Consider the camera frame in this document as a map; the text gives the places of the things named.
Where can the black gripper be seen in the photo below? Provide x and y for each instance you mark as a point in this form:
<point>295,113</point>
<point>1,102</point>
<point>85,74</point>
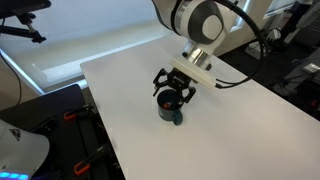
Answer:
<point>178,81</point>

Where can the orange capped marker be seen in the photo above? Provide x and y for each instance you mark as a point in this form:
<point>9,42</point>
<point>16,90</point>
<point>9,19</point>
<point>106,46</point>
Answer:
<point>166,105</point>

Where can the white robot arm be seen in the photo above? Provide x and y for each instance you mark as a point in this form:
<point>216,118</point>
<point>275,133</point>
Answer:
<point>204,23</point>

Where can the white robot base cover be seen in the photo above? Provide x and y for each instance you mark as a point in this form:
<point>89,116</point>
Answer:
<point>21,152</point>

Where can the dark teal mug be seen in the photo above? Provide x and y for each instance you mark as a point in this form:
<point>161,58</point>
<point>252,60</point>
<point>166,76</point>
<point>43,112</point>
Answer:
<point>171,115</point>

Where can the white power strip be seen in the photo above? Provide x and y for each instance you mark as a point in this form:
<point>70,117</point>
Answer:
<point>253,49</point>

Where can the black perforated mounting board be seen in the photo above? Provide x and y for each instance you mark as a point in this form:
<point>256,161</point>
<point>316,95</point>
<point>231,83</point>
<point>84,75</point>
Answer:
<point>71,142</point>

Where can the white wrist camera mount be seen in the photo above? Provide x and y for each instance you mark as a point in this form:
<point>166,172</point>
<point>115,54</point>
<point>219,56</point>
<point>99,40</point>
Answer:
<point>194,72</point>

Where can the orange handled clamp far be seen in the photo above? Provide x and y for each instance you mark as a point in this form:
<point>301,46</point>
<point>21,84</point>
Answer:
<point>84,111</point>

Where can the orange handled clamp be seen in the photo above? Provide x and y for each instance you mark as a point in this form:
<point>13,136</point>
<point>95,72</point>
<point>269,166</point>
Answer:
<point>85,164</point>
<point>84,111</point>

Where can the orange handled clamp near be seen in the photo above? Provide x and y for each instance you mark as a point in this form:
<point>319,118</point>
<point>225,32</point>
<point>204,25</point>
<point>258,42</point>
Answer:
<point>85,164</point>

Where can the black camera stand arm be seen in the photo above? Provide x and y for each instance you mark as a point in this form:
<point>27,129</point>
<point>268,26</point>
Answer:
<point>23,11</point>

